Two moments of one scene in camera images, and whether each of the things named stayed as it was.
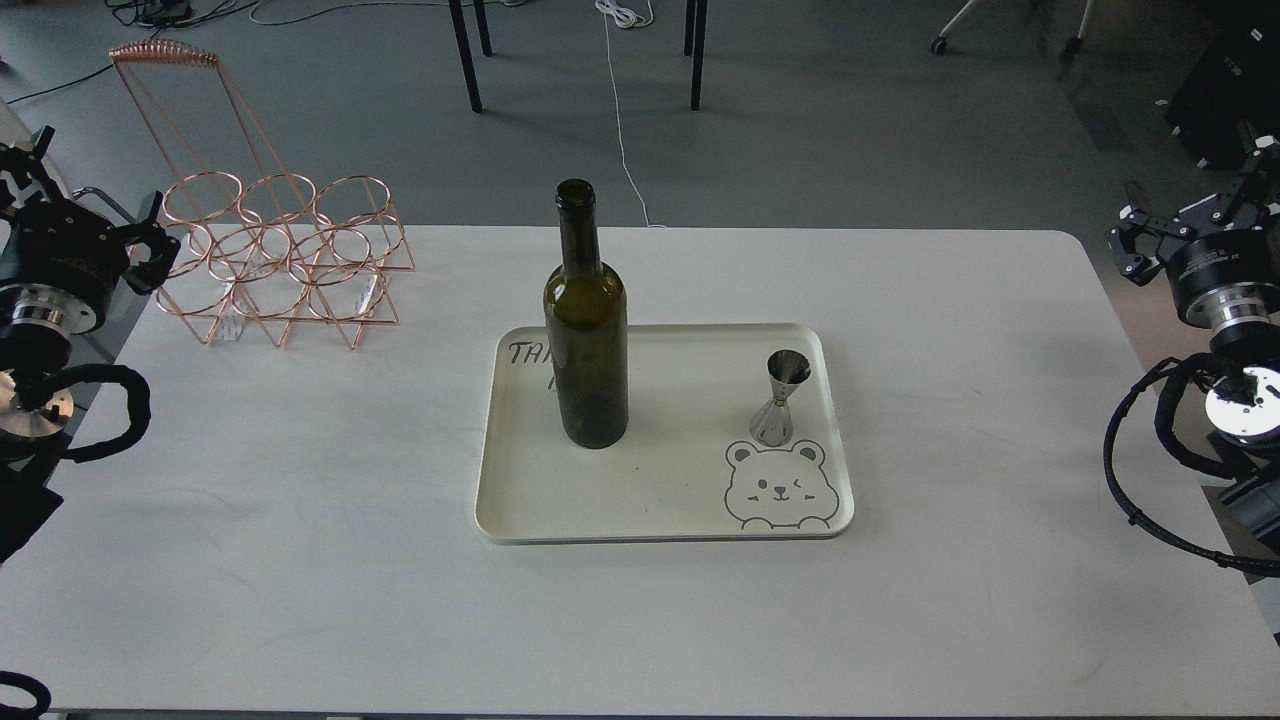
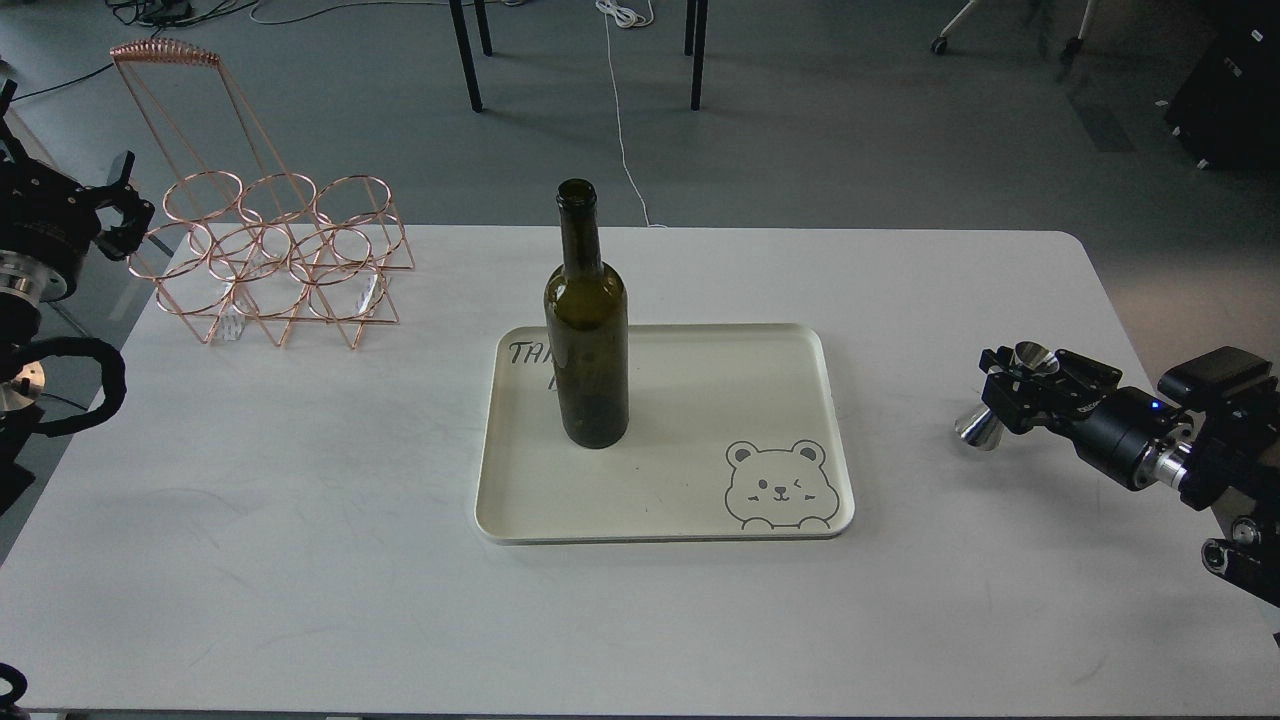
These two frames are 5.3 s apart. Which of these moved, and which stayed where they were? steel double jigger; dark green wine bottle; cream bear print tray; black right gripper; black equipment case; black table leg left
Moved: black right gripper; steel double jigger
Stayed: cream bear print tray; dark green wine bottle; black table leg left; black equipment case
